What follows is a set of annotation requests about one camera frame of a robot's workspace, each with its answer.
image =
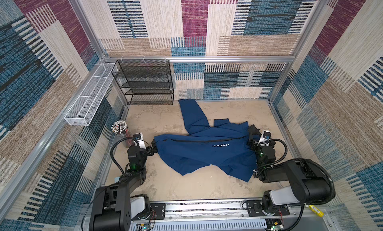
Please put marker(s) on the white wire mesh basket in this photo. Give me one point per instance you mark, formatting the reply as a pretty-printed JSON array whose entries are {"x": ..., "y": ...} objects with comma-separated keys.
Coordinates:
[{"x": 85, "y": 106}]

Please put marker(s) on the yellow marker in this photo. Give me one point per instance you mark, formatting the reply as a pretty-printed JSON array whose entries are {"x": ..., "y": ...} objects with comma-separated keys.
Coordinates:
[{"x": 316, "y": 210}]

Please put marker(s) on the blue zip jacket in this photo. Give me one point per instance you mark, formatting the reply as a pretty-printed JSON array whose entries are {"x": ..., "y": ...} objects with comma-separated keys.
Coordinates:
[{"x": 224, "y": 145}]

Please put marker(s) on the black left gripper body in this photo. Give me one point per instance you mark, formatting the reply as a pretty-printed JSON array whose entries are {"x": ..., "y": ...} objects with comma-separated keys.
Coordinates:
[{"x": 149, "y": 152}]

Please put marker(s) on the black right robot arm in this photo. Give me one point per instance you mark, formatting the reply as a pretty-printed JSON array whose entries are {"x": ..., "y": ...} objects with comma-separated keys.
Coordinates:
[{"x": 309, "y": 182}]

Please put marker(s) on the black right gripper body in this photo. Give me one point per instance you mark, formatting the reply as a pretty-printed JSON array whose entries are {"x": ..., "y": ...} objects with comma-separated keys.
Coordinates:
[{"x": 254, "y": 145}]

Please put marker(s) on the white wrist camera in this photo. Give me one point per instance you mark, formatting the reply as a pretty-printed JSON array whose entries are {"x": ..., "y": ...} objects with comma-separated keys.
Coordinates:
[
  {"x": 265, "y": 137},
  {"x": 139, "y": 138}
]

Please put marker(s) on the metal cup of pens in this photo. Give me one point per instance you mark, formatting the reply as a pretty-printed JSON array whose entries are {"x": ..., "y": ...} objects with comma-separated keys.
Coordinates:
[{"x": 120, "y": 129}]

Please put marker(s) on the black wire mesh shelf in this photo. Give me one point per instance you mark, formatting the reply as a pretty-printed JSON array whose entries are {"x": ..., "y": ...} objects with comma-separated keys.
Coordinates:
[{"x": 145, "y": 81}]

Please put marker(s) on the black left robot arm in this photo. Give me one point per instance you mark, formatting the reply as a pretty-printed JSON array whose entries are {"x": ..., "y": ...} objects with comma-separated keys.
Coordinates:
[{"x": 113, "y": 206}]

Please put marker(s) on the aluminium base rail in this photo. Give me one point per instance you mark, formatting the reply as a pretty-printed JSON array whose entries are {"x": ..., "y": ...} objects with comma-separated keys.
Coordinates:
[{"x": 229, "y": 215}]

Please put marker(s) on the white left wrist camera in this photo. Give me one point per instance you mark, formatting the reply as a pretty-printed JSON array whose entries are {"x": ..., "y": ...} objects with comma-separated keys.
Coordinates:
[{"x": 139, "y": 138}]

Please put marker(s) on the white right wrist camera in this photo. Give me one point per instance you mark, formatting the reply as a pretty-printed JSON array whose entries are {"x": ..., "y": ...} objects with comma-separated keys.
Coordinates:
[{"x": 265, "y": 137}]

